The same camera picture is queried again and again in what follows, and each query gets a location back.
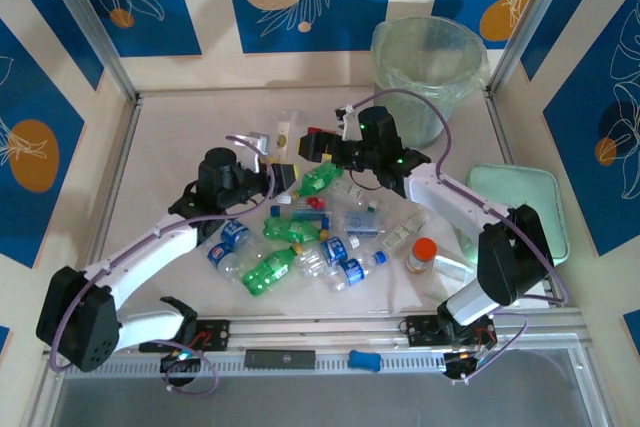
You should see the clear plastic package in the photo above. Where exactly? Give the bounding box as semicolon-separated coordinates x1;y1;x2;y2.
424;252;475;299

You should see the blue-label bottle with white cap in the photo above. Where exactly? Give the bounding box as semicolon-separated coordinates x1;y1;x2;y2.
298;234;362;279

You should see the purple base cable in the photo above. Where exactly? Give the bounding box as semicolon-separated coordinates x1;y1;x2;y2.
447;311;530;387
163;340;221;397

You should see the green plastic soda bottle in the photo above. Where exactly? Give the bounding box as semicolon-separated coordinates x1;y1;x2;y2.
262;216;330;243
242;243;306;298
292;161;346;199

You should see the aluminium rail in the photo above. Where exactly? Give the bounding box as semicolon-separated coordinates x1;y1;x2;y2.
194;314;586;348

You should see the clear plastic box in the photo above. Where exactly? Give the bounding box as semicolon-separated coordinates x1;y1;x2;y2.
342;209;390;239

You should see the clear Pepsi-label plastic bottle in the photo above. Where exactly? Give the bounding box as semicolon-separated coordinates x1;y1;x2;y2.
206;241;254;282
219;219;261;254

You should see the small jar with orange cap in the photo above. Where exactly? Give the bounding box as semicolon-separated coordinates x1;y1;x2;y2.
404;236;440;275

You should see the blue-label bottle with blue cap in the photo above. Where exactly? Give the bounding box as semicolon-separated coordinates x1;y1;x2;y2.
324;249;391;294

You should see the aluminium frame post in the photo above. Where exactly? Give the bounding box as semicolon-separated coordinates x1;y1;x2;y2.
487;0;574;96
35;0;141;103

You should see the blue bone-shaped clip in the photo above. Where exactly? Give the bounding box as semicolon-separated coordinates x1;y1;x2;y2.
348;349;383;373

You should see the grey slotted cable duct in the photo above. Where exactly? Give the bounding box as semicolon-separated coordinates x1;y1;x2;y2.
47;349;596;381

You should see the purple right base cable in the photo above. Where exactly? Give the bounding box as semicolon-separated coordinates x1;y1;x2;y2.
447;311;530;387

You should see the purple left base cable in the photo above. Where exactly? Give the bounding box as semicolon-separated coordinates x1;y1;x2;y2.
163;340;221;397

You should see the blue-label bottle with red cap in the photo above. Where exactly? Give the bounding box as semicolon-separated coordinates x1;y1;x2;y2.
269;195;332;223

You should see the wire mesh waste bin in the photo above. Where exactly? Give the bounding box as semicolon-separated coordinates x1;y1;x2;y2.
372;66;454;151

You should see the black rectangular bar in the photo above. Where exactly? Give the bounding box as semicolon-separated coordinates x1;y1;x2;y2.
243;348;318;369

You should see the light green plastic tray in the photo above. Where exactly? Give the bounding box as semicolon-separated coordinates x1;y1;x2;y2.
467;162;571;266

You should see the clear tea bottle green label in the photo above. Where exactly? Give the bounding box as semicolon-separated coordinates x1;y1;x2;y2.
382;210;430;251
328;177;391;214

